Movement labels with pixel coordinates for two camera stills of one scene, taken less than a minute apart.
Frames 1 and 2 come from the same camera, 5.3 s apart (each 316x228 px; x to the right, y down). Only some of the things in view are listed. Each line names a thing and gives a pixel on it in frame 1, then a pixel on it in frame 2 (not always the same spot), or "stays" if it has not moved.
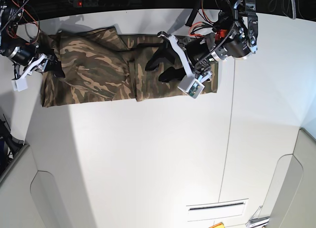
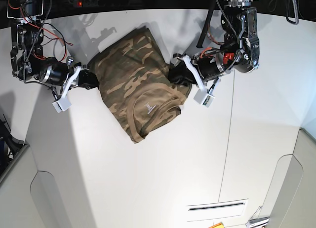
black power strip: [101, 2] stays
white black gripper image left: [26, 65] to [67, 75]
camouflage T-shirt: [101, 64] to [144, 91]
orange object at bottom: [218, 225] stays
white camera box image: [19, 85] to [62, 104]
